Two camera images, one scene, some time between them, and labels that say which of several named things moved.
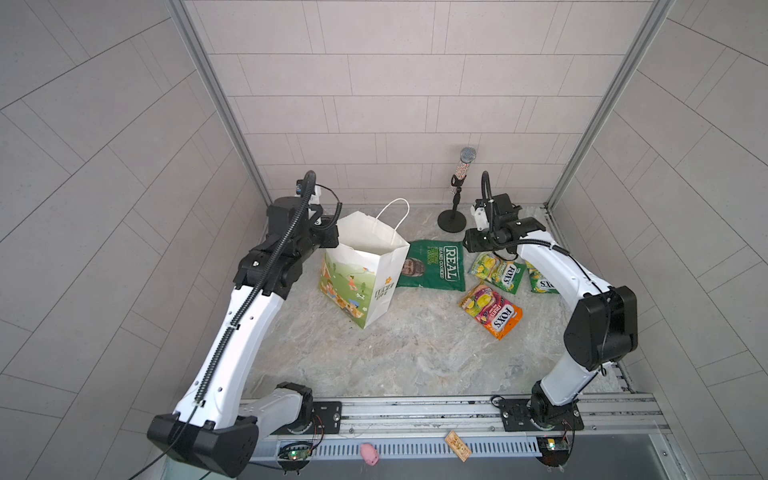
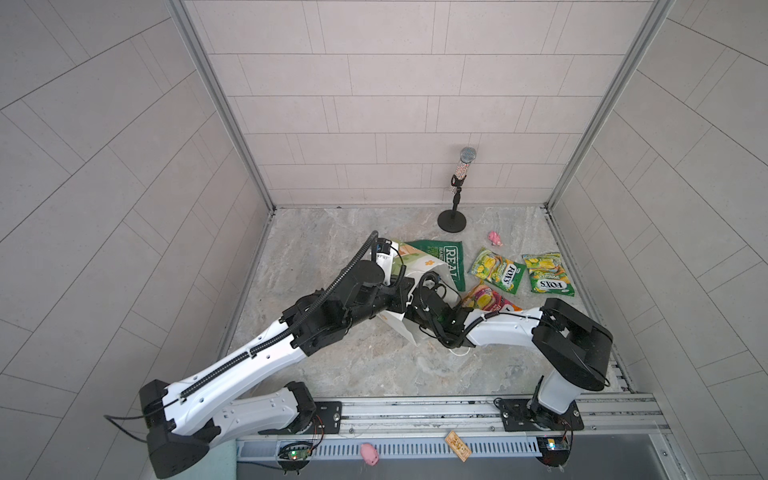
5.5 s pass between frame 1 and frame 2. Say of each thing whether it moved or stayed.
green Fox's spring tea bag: stayed
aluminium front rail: stayed
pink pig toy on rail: stayed
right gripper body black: moved
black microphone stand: stayed
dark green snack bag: stayed
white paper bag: moved
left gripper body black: moved
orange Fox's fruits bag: stayed
